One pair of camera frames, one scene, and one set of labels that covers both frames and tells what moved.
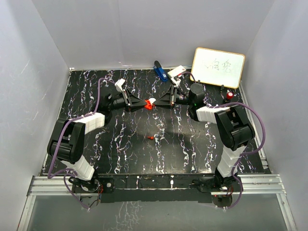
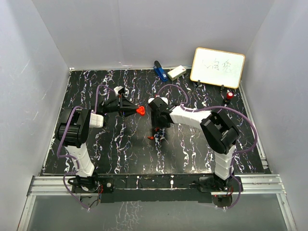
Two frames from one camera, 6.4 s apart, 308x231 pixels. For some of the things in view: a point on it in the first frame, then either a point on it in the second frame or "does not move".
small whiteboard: (217, 67) does not move
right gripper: (169, 98) to (156, 124)
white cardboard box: (176, 71) does not move
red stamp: (229, 96) does not move
